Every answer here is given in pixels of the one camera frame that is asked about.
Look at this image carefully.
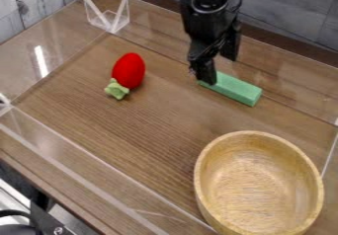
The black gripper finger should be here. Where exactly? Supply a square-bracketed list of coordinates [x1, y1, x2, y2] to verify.
[220, 20, 242, 61]
[190, 58, 216, 85]

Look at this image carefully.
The clear acrylic tray enclosure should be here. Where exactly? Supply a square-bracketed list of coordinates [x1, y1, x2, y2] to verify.
[0, 0, 338, 235]

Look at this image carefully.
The green rectangular block stick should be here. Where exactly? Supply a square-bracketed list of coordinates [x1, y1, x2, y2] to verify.
[198, 72, 263, 107]

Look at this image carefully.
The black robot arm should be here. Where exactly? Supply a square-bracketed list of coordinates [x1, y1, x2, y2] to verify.
[179, 0, 243, 85]

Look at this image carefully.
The red toy strawberry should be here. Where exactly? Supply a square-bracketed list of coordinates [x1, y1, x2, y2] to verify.
[104, 52, 146, 100]

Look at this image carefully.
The wooden brown bowl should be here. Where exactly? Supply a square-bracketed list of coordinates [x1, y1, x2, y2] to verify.
[194, 130, 325, 235]

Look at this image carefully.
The black clamp under table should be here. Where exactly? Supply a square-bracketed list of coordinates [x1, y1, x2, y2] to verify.
[0, 201, 67, 235]

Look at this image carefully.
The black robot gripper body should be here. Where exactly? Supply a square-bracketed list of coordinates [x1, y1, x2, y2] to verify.
[178, 0, 243, 64]

